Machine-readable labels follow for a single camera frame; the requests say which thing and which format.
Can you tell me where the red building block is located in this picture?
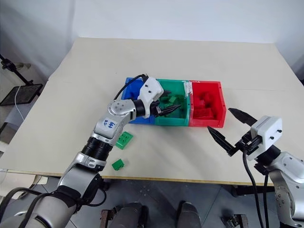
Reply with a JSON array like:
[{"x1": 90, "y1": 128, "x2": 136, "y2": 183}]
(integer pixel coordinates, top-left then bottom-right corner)
[
  {"x1": 199, "y1": 91, "x2": 216, "y2": 105},
  {"x1": 193, "y1": 106, "x2": 215, "y2": 120}
]

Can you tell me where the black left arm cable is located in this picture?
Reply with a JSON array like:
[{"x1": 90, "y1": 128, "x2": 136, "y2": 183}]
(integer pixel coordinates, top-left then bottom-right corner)
[{"x1": 113, "y1": 74, "x2": 149, "y2": 101}]

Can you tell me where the white tape strip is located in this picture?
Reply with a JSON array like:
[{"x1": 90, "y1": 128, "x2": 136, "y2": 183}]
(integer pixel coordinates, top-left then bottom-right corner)
[{"x1": 183, "y1": 81, "x2": 193, "y2": 96}]

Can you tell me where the black shoulder cable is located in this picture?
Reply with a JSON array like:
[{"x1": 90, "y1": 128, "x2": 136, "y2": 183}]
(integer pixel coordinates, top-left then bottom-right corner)
[{"x1": 0, "y1": 179, "x2": 107, "y2": 228}]

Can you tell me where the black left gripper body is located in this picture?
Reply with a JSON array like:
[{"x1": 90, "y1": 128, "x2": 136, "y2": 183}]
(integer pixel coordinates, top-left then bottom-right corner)
[{"x1": 150, "y1": 100, "x2": 165, "y2": 118}]

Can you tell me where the small green building block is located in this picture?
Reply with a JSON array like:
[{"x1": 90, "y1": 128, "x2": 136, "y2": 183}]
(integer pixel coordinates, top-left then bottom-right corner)
[{"x1": 111, "y1": 159, "x2": 125, "y2": 171}]

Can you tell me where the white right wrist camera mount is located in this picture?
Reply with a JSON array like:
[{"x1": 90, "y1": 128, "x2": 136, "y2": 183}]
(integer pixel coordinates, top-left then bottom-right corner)
[{"x1": 247, "y1": 115, "x2": 284, "y2": 162}]

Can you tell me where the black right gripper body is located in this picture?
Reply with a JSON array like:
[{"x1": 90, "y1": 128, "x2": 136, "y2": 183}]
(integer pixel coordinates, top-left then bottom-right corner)
[{"x1": 234, "y1": 131, "x2": 262, "y2": 155}]

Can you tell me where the black flat tray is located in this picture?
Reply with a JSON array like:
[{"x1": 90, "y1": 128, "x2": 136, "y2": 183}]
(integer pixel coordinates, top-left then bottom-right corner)
[{"x1": 0, "y1": 83, "x2": 44, "y2": 106}]

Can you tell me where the large green building block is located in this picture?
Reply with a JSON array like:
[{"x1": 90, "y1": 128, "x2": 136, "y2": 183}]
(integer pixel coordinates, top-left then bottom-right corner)
[{"x1": 115, "y1": 131, "x2": 134, "y2": 151}]

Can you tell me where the blue plastic bin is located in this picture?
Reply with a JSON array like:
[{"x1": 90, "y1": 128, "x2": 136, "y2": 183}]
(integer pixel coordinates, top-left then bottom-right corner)
[{"x1": 120, "y1": 76, "x2": 158, "y2": 125}]

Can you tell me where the red plastic bin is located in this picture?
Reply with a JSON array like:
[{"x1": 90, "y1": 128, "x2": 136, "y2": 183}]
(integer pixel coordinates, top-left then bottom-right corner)
[{"x1": 188, "y1": 80, "x2": 227, "y2": 128}]

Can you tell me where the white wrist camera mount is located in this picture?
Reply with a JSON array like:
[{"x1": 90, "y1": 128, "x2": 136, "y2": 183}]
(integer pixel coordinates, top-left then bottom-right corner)
[
  {"x1": 247, "y1": 115, "x2": 284, "y2": 162},
  {"x1": 137, "y1": 76, "x2": 164, "y2": 119}
]

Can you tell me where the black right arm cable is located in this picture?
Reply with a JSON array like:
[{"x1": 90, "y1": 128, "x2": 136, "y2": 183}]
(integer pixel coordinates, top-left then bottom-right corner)
[{"x1": 242, "y1": 150, "x2": 268, "y2": 228}]

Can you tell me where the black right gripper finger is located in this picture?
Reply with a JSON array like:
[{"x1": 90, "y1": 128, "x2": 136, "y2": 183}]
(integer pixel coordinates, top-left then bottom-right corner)
[
  {"x1": 207, "y1": 126, "x2": 238, "y2": 158},
  {"x1": 228, "y1": 108, "x2": 258, "y2": 125}
]

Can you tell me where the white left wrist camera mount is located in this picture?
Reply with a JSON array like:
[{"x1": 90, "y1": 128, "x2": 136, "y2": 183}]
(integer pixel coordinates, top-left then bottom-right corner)
[{"x1": 137, "y1": 76, "x2": 164, "y2": 119}]

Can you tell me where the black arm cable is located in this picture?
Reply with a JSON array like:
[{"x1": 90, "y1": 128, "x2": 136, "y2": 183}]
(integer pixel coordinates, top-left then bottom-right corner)
[
  {"x1": 113, "y1": 74, "x2": 149, "y2": 101},
  {"x1": 242, "y1": 150, "x2": 268, "y2": 228}
]

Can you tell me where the green plastic bin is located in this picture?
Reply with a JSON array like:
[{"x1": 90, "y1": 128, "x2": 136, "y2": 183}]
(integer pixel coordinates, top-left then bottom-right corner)
[{"x1": 153, "y1": 78, "x2": 192, "y2": 126}]

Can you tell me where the thin white cable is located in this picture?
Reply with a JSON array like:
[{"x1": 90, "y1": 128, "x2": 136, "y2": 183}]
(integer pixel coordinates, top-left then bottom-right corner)
[{"x1": 13, "y1": 86, "x2": 25, "y2": 120}]

